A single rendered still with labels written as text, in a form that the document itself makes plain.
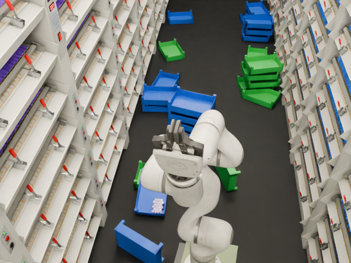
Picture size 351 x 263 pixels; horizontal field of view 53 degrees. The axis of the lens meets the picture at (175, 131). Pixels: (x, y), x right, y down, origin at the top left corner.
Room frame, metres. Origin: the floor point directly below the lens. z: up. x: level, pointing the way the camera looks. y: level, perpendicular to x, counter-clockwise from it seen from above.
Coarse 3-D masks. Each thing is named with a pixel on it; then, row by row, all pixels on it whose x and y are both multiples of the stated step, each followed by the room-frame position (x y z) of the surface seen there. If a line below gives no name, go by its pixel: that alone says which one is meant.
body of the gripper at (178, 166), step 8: (176, 144) 0.50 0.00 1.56; (160, 152) 0.48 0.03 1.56; (168, 152) 0.48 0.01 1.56; (176, 152) 0.49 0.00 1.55; (192, 152) 0.48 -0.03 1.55; (160, 160) 0.49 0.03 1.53; (168, 160) 0.48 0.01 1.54; (176, 160) 0.47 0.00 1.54; (184, 160) 0.47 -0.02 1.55; (192, 160) 0.46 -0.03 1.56; (200, 160) 0.47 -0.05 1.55; (168, 168) 0.49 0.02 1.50; (176, 168) 0.49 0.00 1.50; (184, 168) 0.48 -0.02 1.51; (192, 168) 0.47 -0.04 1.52; (200, 168) 0.48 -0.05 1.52; (176, 176) 0.50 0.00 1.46; (184, 176) 0.49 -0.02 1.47; (192, 176) 0.49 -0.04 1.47
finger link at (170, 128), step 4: (172, 120) 0.49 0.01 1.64; (172, 124) 0.48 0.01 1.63; (168, 128) 0.48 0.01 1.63; (172, 128) 0.48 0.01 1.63; (168, 132) 0.47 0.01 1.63; (172, 132) 0.47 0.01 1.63; (164, 136) 0.51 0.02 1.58; (168, 136) 0.48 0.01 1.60; (172, 136) 0.47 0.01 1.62; (164, 140) 0.49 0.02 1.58; (172, 140) 0.47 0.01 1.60; (164, 144) 0.49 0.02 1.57
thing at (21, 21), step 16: (0, 0) 1.15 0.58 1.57; (16, 0) 1.18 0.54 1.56; (32, 0) 1.23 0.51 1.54; (0, 16) 1.06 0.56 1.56; (16, 16) 1.07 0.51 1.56; (32, 16) 1.15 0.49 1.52; (0, 32) 1.00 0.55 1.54; (16, 32) 1.03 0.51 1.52; (0, 48) 0.94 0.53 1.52; (16, 48) 1.00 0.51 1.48; (0, 64) 0.89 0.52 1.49
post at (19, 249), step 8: (0, 208) 0.62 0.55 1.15; (0, 216) 0.61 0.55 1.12; (0, 224) 0.59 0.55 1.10; (8, 224) 0.62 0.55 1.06; (16, 232) 0.63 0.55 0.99; (0, 240) 0.56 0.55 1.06; (16, 240) 0.61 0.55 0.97; (0, 248) 0.54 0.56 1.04; (16, 248) 0.59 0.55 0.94; (24, 248) 0.62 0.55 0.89; (0, 256) 0.54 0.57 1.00; (8, 256) 0.55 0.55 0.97; (16, 256) 0.57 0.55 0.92
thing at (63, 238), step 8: (80, 176) 1.21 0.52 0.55; (88, 176) 1.23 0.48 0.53; (80, 184) 1.18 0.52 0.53; (88, 184) 1.19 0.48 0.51; (80, 192) 1.13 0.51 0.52; (64, 208) 1.02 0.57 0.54; (72, 208) 1.03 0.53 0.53; (72, 216) 0.98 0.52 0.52; (64, 224) 0.93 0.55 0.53; (72, 224) 0.94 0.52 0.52; (56, 232) 0.88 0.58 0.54; (64, 232) 0.89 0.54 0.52; (64, 240) 0.85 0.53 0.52; (48, 248) 0.80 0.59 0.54; (64, 248) 0.81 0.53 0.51; (56, 256) 0.77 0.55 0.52
